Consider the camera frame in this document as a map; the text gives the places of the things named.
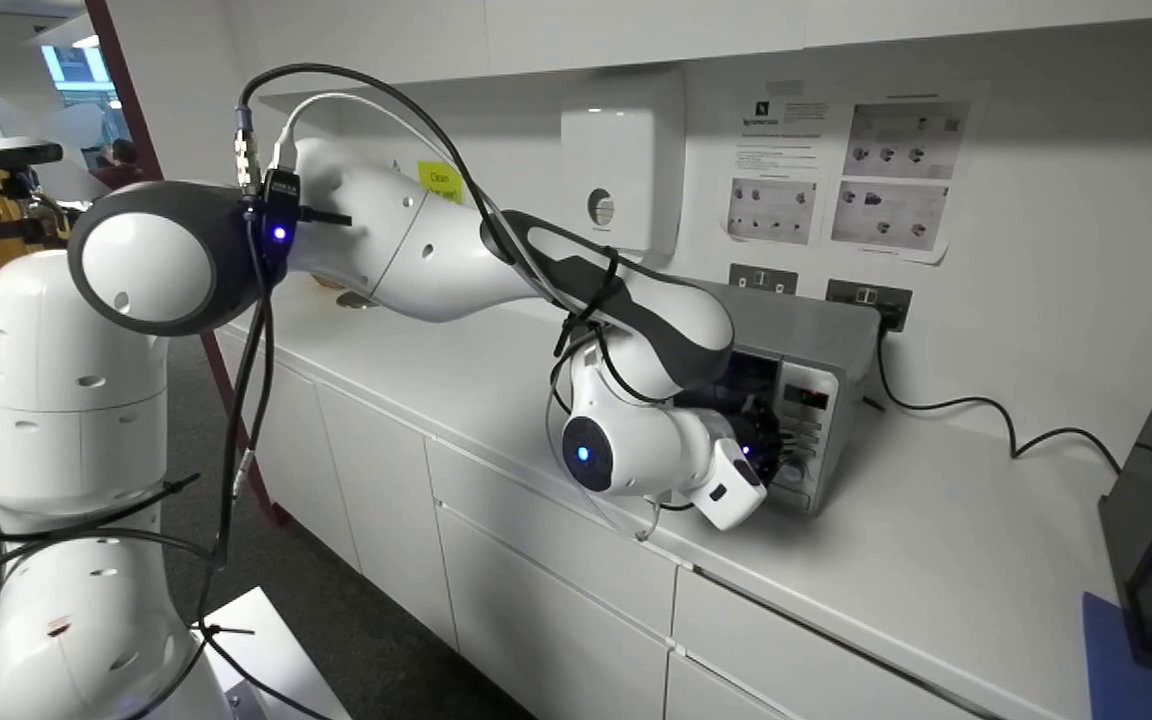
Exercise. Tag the black camera on tripod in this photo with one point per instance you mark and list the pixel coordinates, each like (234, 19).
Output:
(3, 165)

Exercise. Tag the dark red door frame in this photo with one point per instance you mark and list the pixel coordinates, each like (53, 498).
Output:
(120, 94)

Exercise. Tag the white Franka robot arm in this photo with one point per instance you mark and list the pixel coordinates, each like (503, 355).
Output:
(403, 246)

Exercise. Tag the silver microwave oven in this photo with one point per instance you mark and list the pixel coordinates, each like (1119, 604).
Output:
(816, 340)

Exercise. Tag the white instruction poster with header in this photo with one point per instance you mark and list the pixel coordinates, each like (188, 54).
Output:
(775, 173)

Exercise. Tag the white paper towel dispenser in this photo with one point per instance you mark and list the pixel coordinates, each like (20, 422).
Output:
(619, 163)

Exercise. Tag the white robot mounting platform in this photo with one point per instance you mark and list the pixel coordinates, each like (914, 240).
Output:
(268, 652)

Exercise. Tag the black double wall socket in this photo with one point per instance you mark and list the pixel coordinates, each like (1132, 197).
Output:
(869, 301)
(761, 282)

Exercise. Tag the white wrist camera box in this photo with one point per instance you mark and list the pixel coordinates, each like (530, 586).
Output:
(730, 498)

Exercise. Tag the blue mat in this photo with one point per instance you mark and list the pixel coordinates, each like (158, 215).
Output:
(1123, 664)

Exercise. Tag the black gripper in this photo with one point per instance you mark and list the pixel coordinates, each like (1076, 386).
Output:
(749, 415)

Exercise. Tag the white base cabinet unit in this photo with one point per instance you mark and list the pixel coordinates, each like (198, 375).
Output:
(537, 586)

